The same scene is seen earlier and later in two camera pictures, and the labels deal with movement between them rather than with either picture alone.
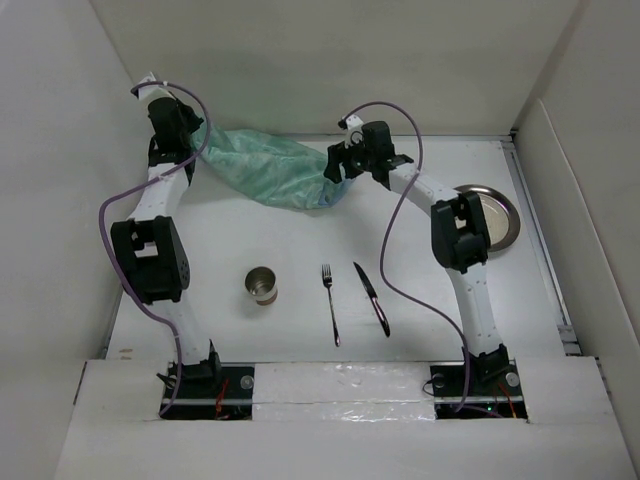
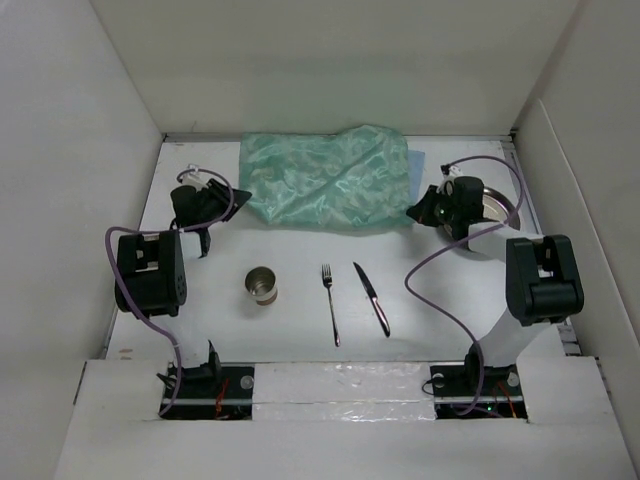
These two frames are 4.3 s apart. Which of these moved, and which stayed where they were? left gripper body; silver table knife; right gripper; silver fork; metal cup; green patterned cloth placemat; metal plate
Moved: right gripper; green patterned cloth placemat; left gripper body
Stayed: silver fork; metal cup; silver table knife; metal plate
